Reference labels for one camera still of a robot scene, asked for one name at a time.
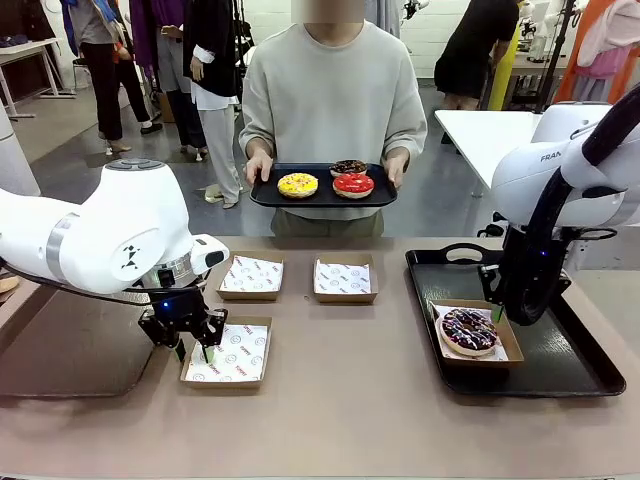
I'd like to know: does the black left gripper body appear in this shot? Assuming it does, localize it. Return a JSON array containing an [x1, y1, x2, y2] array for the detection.
[[149, 288, 209, 346]]

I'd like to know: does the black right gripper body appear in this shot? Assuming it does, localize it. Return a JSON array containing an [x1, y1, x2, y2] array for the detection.
[[527, 229, 571, 306]]

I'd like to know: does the white printed paper liner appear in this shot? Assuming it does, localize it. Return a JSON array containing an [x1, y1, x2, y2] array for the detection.
[[221, 254, 284, 292], [429, 301, 512, 362], [185, 322, 269, 384], [314, 259, 372, 296]]

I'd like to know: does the chocolate donut with white drizzle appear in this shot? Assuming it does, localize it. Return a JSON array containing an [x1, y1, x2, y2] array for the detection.
[[435, 307, 500, 357]]

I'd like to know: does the brown cardboard food box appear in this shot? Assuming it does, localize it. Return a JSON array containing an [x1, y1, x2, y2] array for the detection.
[[180, 315, 274, 390], [428, 299, 525, 369], [313, 253, 380, 305], [215, 251, 286, 302]]

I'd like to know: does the yellow sprinkled donut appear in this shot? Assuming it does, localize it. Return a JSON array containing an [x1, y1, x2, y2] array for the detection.
[[277, 172, 320, 200]]

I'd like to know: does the black serving tray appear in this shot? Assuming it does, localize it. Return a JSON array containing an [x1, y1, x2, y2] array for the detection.
[[249, 162, 399, 209]]

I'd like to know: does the red glazed donut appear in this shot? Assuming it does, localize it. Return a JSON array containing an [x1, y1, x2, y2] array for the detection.
[[332, 172, 375, 200]]

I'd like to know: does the chocolate sprinkled donut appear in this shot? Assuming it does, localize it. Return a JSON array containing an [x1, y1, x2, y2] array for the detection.
[[329, 158, 369, 179]]

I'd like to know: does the person's right forearm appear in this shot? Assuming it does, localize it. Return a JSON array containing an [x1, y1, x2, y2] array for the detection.
[[238, 114, 277, 159]]

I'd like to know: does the person's left forearm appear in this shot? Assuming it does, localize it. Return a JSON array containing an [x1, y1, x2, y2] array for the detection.
[[382, 114, 429, 161]]

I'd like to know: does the dark brown plastic tray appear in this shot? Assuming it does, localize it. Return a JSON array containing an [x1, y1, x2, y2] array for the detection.
[[0, 284, 156, 399]]

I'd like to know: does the person's left hand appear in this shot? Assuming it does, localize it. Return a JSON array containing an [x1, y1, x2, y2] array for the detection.
[[384, 154, 409, 189]]

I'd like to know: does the person's right hand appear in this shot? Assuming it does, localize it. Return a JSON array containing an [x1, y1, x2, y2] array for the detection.
[[244, 152, 275, 189]]

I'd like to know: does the large white table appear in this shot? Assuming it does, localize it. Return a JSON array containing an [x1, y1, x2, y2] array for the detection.
[[433, 109, 544, 189]]

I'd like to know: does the yellow panel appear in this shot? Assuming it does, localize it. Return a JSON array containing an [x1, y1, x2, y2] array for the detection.
[[487, 29, 516, 111]]

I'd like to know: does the black tripod pole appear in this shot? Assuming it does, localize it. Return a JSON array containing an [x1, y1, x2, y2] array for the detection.
[[532, 0, 576, 114]]

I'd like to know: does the person in black dress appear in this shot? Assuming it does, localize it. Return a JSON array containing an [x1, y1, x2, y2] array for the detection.
[[433, 0, 521, 111]]

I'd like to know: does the mannequin in purple garment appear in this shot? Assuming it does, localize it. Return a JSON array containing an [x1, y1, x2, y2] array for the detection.
[[128, 0, 209, 164]]

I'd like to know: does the person in beige sweater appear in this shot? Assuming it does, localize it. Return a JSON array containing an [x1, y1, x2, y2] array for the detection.
[[238, 19, 429, 239]]

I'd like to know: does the mannequin in black trousers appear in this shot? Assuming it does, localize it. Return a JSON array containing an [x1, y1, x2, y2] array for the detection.
[[62, 0, 134, 154]]

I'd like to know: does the mannequin in black jacket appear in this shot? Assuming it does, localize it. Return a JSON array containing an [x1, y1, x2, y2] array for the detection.
[[182, 0, 244, 210]]

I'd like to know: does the mannequin in grey cardigan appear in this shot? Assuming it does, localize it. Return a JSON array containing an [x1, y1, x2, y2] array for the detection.
[[364, 0, 401, 39]]

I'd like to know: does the white side table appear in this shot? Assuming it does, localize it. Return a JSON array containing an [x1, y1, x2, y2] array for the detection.
[[0, 38, 64, 121]]

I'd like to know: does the black plastic tray with handle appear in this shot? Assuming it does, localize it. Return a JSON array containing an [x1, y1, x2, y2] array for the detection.
[[404, 243, 627, 399]]

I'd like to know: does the black sleeved right arm hose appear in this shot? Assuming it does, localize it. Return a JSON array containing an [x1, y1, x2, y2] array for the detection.
[[499, 82, 640, 327]]

